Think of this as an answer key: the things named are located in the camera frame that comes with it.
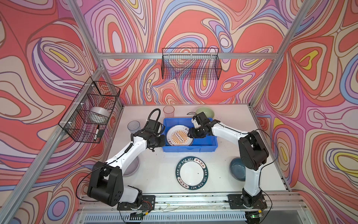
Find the white tape roll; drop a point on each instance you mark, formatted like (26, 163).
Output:
(98, 115)

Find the pink translucent cup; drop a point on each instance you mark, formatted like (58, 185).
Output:
(168, 111)

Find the light green bowl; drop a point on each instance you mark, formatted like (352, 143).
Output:
(206, 110)

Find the black marker pen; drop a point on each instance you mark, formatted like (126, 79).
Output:
(96, 133)

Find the blue plastic bin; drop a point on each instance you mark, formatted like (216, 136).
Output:
(207, 144)

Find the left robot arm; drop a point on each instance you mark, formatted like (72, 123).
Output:
(106, 183)

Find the dark blue bowl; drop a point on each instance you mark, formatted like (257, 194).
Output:
(238, 169)

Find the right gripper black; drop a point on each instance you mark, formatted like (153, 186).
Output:
(192, 134)

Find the black wire basket on back wall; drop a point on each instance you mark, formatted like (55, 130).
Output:
(191, 63)

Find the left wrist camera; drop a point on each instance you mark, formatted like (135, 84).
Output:
(153, 125)

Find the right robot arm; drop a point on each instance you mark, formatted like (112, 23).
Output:
(253, 151)

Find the white plate with green rim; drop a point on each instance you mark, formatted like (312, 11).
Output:
(191, 173)

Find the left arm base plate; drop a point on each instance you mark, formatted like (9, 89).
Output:
(144, 203)

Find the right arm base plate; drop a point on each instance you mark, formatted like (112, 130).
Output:
(240, 202)

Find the blue-grey translucent cup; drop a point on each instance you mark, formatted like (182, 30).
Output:
(134, 126)

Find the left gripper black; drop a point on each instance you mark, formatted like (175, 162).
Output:
(162, 141)

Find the black wire basket on wall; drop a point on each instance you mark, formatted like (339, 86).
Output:
(75, 122)
(191, 63)

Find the grey lilac bowl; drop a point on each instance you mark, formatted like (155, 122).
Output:
(132, 168)

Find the black wire basket on left wall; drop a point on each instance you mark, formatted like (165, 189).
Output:
(75, 122)

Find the white plate with orange sunburst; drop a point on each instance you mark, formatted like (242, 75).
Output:
(178, 136)

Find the aluminium front rail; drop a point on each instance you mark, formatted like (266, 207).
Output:
(176, 202)

